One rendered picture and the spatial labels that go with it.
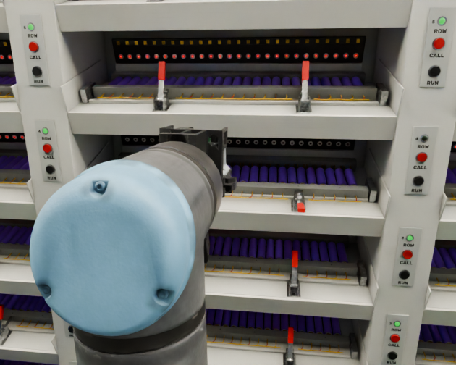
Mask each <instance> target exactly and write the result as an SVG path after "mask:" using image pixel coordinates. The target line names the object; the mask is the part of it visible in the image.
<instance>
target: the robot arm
mask: <svg viewBox="0 0 456 365"><path fill-rule="evenodd" d="M227 133H228V127H225V128H223V129H221V130H196V129H194V128H193V127H178V128H174V125H170V126H166V127H161V128H159V144H156V145H155V146H151V147H149V148H146V149H144V150H142V151H139V152H137V153H135V154H132V155H130V156H127V157H125V158H123V159H119V160H113V161H106V162H104V163H101V164H97V165H96V166H93V167H91V168H89V169H87V170H85V171H84V172H82V173H81V174H79V175H78V176H77V177H76V178H75V179H73V180H72V181H70V182H69V183H67V184H66V185H64V186H62V187H61V188H60V189H58V191H57V192H55V194H53V195H52V197H50V199H49V200H47V202H46V203H45V205H44V206H43V208H42V209H41V211H40V213H39V215H38V217H37V219H36V221H35V224H34V226H33V231H32V234H31V238H30V266H31V270H32V273H33V278H34V280H35V283H36V285H37V287H38V289H39V291H40V292H41V295H42V296H43V297H44V298H45V302H46V303H47V304H48V305H49V307H50V308H51V309H52V310H53V311H54V312H55V313H56V314H57V315H58V316H59V317H61V318H62V319H63V320H64V321H66V322H67V323H69V324H71V325H72V328H73V335H74V342H75V353H76V360H77V365H208V355H207V335H206V302H205V297H206V293H205V272H204V263H207V262H208V257H209V251H210V240H209V235H208V230H209V228H210V226H211V225H212V223H213V221H214V219H215V217H216V214H217V212H218V210H219V208H220V206H221V200H222V198H223V197H225V193H232V191H233V190H235V189H236V187H237V177H232V176H231V175H232V170H231V169H230V168H229V167H228V166H227V164H226V147H227Z"/></svg>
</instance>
